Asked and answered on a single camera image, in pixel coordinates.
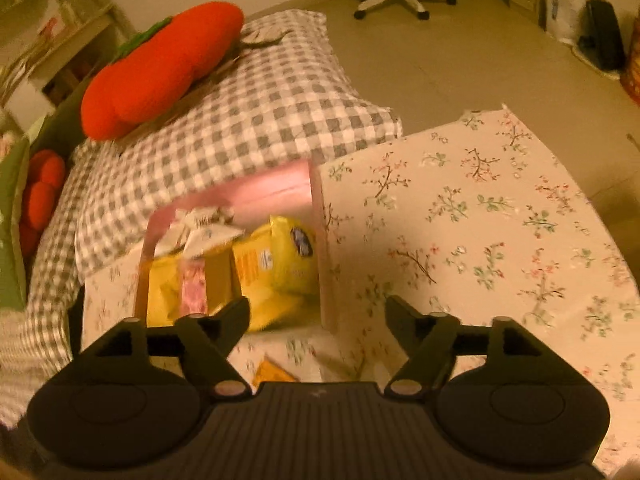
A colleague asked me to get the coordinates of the red printed bag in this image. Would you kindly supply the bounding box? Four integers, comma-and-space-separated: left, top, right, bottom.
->
619, 27, 640, 107

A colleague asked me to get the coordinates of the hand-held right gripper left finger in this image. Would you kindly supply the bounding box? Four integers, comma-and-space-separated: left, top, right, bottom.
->
75, 296, 253, 401

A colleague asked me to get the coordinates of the black heater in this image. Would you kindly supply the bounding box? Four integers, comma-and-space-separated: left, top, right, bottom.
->
579, 0, 627, 73

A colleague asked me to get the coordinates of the large yellow packet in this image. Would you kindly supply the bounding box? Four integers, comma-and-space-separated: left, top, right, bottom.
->
146, 254, 232, 328

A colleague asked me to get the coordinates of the white and green packet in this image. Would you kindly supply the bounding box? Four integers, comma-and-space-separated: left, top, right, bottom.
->
184, 224, 247, 262

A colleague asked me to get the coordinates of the orange pumpkin pillow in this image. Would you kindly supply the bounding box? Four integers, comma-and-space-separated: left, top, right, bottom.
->
80, 1, 246, 142

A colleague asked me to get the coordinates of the small red pumpkin pillow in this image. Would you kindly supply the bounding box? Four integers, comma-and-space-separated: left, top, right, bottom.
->
17, 149, 68, 261

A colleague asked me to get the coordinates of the gray checkered floor cushion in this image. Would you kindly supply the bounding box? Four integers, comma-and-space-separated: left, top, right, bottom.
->
0, 139, 151, 428
74, 9, 405, 277

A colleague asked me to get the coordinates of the floral tablecloth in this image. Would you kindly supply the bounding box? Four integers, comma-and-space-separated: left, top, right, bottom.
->
80, 104, 640, 478

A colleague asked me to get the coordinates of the white bookshelf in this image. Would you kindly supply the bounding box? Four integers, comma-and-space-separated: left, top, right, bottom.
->
0, 0, 132, 128

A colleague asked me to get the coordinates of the white printed bag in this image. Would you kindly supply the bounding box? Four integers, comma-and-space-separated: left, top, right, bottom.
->
544, 0, 597, 47

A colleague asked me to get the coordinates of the green pillow with branch print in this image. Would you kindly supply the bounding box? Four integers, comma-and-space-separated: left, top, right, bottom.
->
0, 132, 33, 311

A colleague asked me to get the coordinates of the pink rectangular box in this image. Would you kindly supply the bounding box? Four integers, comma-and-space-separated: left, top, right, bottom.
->
134, 160, 340, 335

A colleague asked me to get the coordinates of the small white packet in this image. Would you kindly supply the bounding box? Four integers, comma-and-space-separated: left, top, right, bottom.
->
172, 205, 237, 233

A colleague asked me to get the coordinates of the yellow packet with orange print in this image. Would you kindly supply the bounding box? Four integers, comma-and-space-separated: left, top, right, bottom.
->
231, 239, 301, 332

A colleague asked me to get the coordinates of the yellow packet with round logo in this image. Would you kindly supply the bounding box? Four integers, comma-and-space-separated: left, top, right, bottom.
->
269, 214, 322, 297

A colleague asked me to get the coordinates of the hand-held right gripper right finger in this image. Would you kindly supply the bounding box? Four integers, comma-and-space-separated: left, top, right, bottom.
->
382, 295, 557, 399

